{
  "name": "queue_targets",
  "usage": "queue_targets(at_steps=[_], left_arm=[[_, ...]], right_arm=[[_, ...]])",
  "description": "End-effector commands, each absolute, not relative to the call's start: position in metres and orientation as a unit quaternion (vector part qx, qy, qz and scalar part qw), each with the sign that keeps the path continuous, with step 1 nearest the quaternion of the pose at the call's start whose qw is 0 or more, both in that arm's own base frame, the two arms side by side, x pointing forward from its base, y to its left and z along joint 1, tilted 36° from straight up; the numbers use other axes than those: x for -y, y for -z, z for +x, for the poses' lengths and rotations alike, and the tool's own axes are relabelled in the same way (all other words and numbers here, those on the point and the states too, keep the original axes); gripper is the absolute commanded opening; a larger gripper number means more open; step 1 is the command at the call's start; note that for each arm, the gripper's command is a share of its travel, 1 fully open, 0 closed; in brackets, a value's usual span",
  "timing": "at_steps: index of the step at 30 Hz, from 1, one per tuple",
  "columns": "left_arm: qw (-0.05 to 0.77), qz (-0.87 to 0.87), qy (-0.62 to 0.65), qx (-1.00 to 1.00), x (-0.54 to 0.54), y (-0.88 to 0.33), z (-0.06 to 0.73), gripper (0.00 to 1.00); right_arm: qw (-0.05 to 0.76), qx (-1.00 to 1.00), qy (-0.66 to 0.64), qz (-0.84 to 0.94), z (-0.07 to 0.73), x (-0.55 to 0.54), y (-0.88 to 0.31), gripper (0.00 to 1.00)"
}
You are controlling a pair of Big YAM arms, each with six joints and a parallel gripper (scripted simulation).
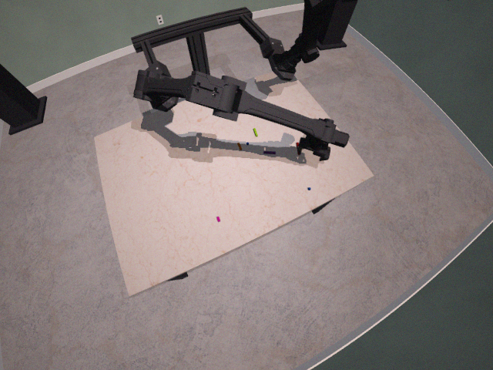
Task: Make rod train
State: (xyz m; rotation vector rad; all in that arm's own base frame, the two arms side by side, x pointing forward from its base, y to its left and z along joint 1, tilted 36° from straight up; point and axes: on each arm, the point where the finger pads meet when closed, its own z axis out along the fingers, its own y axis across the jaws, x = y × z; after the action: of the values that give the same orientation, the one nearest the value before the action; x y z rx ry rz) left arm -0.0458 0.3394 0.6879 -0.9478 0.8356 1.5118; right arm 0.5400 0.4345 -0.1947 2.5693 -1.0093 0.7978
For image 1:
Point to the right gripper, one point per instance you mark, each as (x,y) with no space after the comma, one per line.
(318,148)

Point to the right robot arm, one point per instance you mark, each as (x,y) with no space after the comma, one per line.
(200,87)

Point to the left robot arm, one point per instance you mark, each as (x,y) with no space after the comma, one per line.
(305,47)

